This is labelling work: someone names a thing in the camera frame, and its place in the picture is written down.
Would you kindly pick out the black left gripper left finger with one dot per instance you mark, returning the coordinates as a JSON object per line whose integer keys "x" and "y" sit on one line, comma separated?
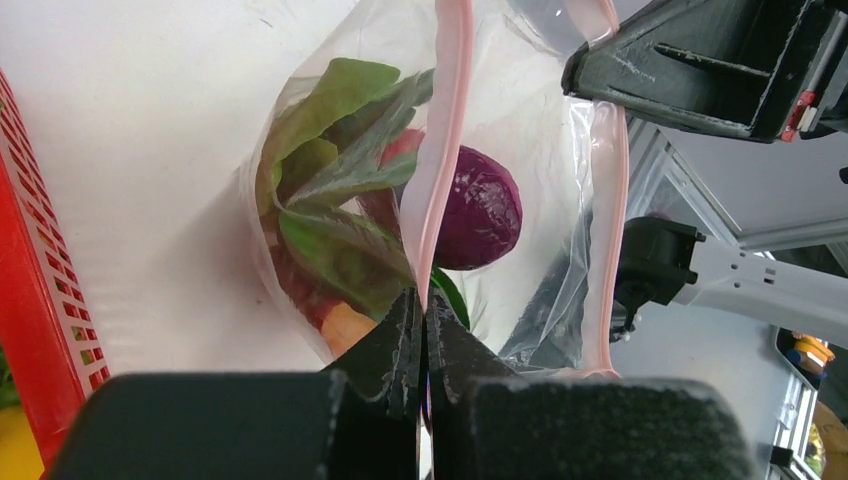
{"x": 381, "y": 375}

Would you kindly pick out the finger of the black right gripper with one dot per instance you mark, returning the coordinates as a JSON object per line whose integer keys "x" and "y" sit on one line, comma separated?
{"x": 757, "y": 70}

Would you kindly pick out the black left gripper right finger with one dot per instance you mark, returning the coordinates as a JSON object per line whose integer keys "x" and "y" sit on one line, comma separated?
{"x": 455, "y": 360}

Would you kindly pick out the green white bok choy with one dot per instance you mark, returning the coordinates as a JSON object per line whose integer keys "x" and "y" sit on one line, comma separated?
{"x": 441, "y": 281}

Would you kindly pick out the purple red cabbage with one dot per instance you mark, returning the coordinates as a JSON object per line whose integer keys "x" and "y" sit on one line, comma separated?
{"x": 483, "y": 216}

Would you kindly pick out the green romaine leaf bunch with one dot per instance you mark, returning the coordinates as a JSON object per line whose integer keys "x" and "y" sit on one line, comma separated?
{"x": 320, "y": 189}

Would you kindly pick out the clear pink-dotted zip bag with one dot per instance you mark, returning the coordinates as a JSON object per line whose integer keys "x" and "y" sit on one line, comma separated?
{"x": 497, "y": 69}

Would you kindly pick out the red plastic basket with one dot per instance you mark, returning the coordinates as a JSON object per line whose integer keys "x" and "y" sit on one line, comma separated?
{"x": 47, "y": 332}

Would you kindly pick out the red apple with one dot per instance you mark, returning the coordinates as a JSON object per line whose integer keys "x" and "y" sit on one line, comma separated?
{"x": 407, "y": 141}

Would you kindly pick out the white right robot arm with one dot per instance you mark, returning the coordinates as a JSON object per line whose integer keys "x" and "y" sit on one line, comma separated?
{"x": 666, "y": 262}

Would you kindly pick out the orange yellow fruit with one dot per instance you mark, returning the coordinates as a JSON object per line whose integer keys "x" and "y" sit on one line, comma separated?
{"x": 20, "y": 456}

